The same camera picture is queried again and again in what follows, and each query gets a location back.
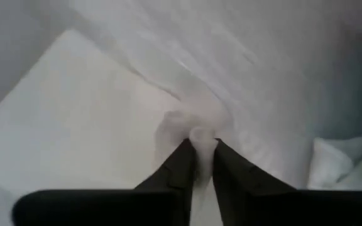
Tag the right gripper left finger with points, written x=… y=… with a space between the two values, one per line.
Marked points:
x=105 y=208

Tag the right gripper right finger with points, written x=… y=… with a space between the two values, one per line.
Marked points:
x=278 y=208

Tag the small white garment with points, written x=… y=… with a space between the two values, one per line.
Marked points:
x=74 y=110

